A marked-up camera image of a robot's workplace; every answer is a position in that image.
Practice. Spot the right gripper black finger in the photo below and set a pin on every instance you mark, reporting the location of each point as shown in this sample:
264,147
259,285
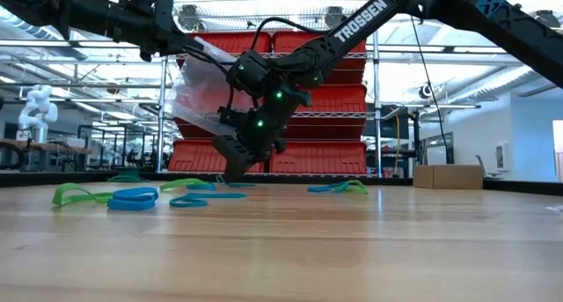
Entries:
235,156

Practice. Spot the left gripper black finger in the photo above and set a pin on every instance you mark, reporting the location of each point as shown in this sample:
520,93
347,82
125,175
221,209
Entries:
184,44

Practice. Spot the teal rubber band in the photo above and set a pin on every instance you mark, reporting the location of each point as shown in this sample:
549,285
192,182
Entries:
220,196
250,185

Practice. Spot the wide blue rubber band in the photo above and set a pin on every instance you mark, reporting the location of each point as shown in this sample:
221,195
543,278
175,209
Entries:
132,201

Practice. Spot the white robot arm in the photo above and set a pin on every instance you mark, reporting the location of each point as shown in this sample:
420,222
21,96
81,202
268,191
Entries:
37,112

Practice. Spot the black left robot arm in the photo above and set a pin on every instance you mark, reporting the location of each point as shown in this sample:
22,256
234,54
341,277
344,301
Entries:
83,16

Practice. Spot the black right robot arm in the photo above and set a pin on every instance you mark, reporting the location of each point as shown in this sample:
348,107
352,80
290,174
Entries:
360,20

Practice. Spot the grey round fixture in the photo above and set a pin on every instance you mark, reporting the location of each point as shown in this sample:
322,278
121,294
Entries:
335,16
190,18

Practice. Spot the green band far left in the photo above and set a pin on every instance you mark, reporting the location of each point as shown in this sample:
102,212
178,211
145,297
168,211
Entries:
127,178

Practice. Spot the black monitor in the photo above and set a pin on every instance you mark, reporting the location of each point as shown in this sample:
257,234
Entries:
387,123

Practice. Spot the wooden workbench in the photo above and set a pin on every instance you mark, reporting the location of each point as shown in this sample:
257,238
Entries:
44,148

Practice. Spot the brown cardboard box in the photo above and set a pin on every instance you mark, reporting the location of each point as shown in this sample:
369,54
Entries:
448,177

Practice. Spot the grey office chair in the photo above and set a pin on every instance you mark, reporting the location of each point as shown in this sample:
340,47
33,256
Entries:
484,167

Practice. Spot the black ceiling device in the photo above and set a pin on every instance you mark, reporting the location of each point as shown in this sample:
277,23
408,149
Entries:
547,16

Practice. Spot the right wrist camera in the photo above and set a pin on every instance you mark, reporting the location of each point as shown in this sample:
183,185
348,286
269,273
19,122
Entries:
248,73

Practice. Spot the silver ventilation duct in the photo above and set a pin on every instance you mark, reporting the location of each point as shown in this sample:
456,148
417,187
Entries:
75,51

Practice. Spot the round ceiling camera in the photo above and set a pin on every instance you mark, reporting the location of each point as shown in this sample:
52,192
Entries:
424,92

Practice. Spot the white wall box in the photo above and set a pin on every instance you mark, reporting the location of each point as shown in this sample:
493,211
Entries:
501,156

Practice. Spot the white ventilation duct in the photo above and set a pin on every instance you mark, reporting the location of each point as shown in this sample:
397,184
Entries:
506,79

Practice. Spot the black aluminium table frame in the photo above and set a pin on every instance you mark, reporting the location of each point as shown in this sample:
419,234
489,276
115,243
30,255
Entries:
519,186

